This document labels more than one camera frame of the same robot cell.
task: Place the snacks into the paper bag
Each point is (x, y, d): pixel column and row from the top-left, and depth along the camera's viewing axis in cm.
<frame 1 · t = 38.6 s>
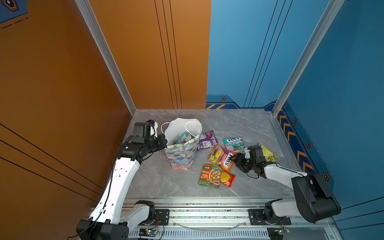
left hand: (167, 139, 75), fingers closed
right hand: (230, 161, 90), fingers open
floral paper gift bag: (181, 154, 79), point 18 cm above the table
teal Fox's mint candy bag: (185, 137, 91), point 14 cm above the table
purple candy bag: (207, 140, 102), point 3 cm above the table
teal Fox's cherry candy bag: (235, 144, 100), point 3 cm above the table
green noodle snack packet: (210, 175, 88), on the table
red snack packet: (227, 178, 87), point 2 cm above the table

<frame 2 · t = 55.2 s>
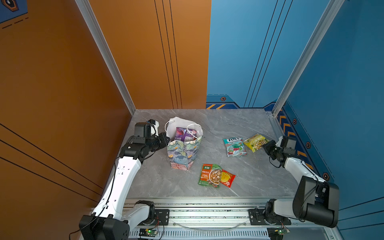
left hand: (170, 137, 76), fingers closed
right hand: (261, 143, 90), fingers closed
purple candy bag: (182, 134, 87), point 18 cm above the table
yellow green snack packet: (256, 142, 95), point 8 cm above the table
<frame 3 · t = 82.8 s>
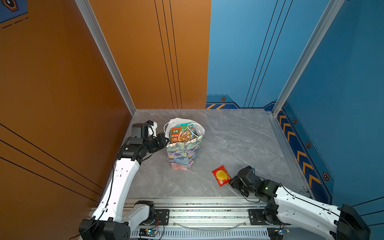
left hand: (169, 138, 75), fingers closed
right hand: (227, 185, 81), fingers open
green noodle snack packet: (183, 133, 84), point 21 cm above the table
red snack packet: (221, 175, 88), on the table
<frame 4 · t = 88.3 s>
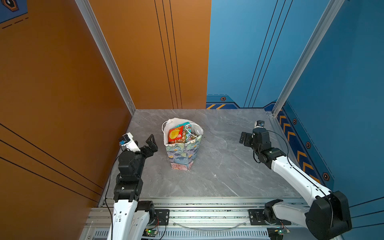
left hand: (146, 137, 71), fingers open
right hand: (248, 134, 85), fingers open
red snack packet: (176, 135, 82), point 21 cm above the table
